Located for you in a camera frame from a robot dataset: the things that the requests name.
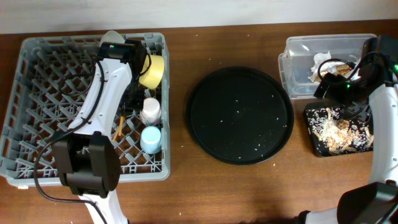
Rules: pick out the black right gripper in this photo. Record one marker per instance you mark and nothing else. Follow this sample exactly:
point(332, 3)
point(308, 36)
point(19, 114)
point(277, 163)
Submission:
point(325, 88)

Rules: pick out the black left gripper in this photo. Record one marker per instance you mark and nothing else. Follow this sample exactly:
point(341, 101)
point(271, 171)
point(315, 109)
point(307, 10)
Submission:
point(138, 106)

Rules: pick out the pink cup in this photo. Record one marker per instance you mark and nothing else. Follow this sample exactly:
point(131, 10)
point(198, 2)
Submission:
point(150, 115)

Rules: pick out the yellow bowl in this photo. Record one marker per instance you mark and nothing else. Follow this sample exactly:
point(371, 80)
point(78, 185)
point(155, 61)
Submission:
point(153, 70)

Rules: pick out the tissue with gold wrapper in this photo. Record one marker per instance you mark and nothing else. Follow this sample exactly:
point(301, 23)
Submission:
point(331, 65)

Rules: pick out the food scraps and peanut shells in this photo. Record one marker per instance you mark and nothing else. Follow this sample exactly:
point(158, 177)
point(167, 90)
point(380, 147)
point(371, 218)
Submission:
point(339, 130)

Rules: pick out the light blue cup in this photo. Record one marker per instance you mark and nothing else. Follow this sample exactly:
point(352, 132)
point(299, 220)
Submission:
point(150, 141)

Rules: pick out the grey plate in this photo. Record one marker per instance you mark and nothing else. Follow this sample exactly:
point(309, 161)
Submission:
point(111, 38)

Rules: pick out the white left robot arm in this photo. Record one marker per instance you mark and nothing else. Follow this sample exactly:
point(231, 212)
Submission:
point(85, 157)

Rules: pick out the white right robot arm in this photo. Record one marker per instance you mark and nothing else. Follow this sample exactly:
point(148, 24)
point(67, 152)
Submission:
point(374, 90)

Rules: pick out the grey dishwasher rack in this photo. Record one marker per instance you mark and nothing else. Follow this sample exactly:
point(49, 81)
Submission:
point(47, 93)

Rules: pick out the black rectangular tray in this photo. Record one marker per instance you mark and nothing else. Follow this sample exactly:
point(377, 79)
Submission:
point(314, 146)

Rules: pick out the clear plastic bin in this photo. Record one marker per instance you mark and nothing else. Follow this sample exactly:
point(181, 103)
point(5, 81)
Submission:
point(303, 52)

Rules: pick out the round black tray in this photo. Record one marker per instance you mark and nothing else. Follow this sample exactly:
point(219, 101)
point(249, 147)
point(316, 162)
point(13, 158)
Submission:
point(239, 115)

